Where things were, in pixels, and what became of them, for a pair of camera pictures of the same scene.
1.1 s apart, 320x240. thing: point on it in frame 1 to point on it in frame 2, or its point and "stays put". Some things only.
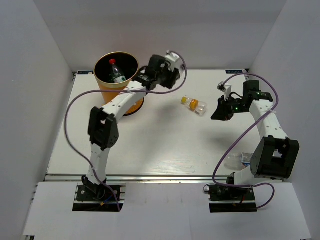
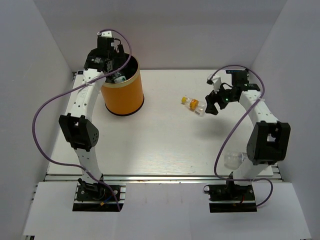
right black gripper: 222,112 to 213,98
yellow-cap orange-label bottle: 199,108 stays put
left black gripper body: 166,77 to 117,61
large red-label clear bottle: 116,75 stays put
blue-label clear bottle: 237,161 stays put
